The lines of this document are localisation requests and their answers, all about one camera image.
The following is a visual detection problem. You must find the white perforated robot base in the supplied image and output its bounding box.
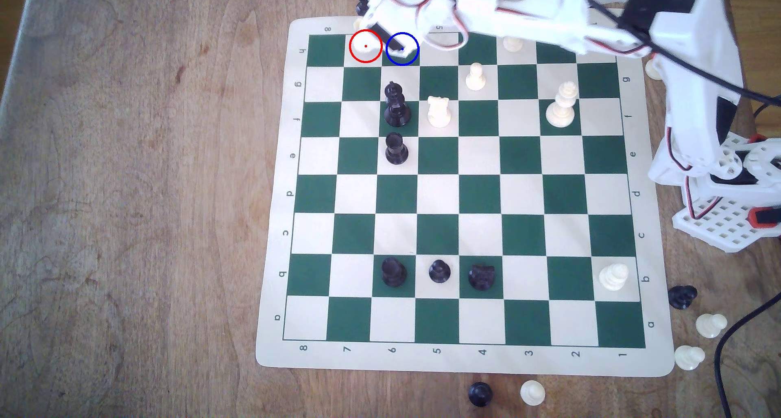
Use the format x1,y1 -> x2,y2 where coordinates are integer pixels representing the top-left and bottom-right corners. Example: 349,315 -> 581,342
672,186 -> 781,253

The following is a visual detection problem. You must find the black chess king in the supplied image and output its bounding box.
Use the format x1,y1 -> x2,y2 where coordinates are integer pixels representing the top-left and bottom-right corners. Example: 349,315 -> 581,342
384,81 -> 412,128

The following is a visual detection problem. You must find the white chess rook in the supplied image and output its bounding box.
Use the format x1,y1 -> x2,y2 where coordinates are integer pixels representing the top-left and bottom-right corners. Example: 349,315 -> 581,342
426,96 -> 452,129

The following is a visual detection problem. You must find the black chess bishop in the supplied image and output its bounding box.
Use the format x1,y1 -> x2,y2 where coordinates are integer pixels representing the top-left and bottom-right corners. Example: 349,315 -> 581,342
385,133 -> 409,165

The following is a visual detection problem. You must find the green and cream chess mat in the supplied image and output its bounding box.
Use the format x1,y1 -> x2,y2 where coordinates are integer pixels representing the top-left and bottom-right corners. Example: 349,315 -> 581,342
255,8 -> 676,378

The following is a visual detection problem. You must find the white chess queen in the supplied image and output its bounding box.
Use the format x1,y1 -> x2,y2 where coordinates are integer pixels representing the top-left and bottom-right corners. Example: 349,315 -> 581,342
545,81 -> 578,129

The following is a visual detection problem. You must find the black chess knight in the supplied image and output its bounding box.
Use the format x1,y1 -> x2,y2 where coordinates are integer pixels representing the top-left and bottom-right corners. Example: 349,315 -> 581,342
668,285 -> 698,310

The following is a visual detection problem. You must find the black pawn b6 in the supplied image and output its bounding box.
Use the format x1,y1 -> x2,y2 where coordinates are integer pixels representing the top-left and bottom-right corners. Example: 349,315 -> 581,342
381,257 -> 408,287

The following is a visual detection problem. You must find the black rook b4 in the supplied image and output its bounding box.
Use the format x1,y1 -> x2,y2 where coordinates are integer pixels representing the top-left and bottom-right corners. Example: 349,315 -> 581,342
468,264 -> 495,292

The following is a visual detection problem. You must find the black cable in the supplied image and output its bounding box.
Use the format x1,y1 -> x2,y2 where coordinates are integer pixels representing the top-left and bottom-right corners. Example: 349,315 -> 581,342
586,0 -> 781,121
714,296 -> 781,418

